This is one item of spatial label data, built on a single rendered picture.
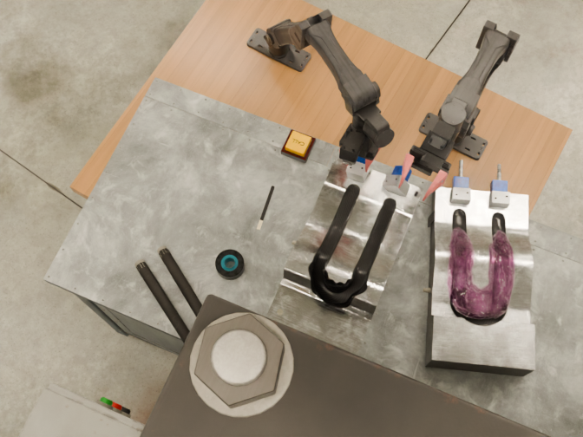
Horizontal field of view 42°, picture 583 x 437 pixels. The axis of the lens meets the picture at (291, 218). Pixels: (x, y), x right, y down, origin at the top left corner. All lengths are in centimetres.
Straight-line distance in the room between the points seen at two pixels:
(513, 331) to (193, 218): 93
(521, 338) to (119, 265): 110
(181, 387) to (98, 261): 138
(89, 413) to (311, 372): 66
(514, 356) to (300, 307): 56
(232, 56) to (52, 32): 134
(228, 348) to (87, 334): 222
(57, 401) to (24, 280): 172
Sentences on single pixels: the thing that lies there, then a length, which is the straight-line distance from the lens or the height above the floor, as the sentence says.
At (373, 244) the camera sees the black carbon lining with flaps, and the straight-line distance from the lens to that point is 207.
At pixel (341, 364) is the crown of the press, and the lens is 85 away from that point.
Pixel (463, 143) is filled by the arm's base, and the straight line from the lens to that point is 231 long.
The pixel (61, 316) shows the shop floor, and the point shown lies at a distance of 305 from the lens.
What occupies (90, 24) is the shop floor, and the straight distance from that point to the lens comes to 357.
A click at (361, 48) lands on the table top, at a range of 244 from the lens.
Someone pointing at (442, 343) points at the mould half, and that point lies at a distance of 200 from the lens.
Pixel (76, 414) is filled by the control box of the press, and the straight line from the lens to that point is 143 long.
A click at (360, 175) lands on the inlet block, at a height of 95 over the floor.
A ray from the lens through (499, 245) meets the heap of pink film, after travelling 211.
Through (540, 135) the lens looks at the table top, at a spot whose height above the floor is 80.
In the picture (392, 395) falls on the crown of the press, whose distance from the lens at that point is 85.
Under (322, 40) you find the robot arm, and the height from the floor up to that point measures 121.
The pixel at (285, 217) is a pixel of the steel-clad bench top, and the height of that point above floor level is 80.
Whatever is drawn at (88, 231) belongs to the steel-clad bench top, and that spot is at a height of 80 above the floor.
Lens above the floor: 284
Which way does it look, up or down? 70 degrees down
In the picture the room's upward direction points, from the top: 2 degrees counter-clockwise
